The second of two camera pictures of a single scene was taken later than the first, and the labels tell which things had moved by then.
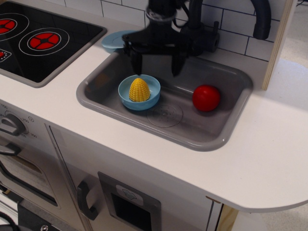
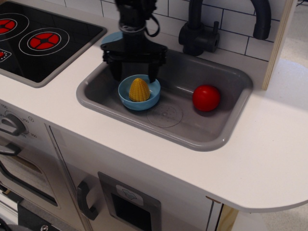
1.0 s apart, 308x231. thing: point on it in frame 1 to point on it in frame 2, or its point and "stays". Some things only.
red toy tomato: x=206 y=97 stays
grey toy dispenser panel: x=133 y=208 stays
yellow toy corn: x=139 y=90 stays
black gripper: x=161 y=36 to x=134 y=48
